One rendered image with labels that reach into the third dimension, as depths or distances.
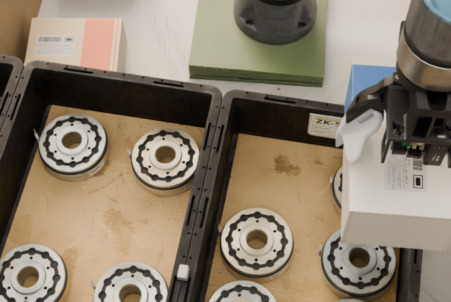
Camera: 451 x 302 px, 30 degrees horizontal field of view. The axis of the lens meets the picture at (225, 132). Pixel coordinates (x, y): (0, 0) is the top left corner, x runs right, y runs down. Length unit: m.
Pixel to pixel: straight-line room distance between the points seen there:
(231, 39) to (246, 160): 0.31
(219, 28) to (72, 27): 0.26
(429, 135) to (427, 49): 0.12
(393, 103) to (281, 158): 0.46
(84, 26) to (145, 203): 0.39
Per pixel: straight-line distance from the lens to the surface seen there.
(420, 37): 0.73
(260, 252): 1.18
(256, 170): 1.27
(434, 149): 0.85
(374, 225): 0.94
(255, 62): 1.48
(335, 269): 1.18
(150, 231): 1.23
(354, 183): 0.92
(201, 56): 1.48
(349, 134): 0.93
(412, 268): 1.12
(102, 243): 1.24
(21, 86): 1.27
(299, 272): 1.21
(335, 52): 1.55
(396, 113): 0.84
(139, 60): 1.54
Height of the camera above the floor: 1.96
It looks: 61 degrees down
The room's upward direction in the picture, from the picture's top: 2 degrees counter-clockwise
